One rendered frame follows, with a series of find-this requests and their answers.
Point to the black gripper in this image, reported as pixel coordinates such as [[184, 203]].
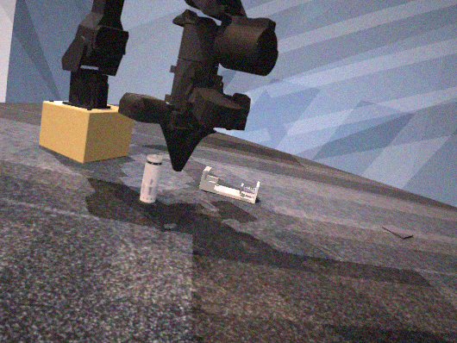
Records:
[[182, 131]]

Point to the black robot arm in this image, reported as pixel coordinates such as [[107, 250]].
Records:
[[240, 43]]

